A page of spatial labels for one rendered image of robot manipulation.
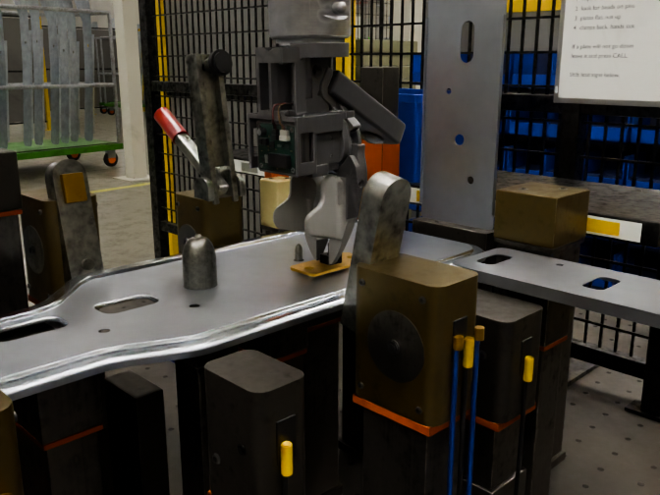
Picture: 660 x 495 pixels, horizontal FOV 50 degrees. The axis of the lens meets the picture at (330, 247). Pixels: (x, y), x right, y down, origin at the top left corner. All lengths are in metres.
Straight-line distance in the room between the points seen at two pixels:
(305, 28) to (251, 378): 0.31
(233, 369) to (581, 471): 0.59
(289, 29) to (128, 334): 0.29
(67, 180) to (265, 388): 0.36
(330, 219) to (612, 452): 0.55
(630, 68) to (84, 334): 0.83
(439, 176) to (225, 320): 0.45
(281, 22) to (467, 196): 0.39
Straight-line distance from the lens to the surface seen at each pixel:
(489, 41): 0.90
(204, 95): 0.84
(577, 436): 1.08
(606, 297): 0.69
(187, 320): 0.60
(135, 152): 7.72
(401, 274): 0.56
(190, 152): 0.89
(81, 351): 0.56
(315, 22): 0.64
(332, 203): 0.68
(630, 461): 1.04
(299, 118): 0.62
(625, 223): 0.90
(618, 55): 1.13
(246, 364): 0.53
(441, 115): 0.94
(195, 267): 0.67
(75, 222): 0.77
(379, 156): 1.04
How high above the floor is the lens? 1.21
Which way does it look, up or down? 15 degrees down
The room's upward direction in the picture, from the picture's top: straight up
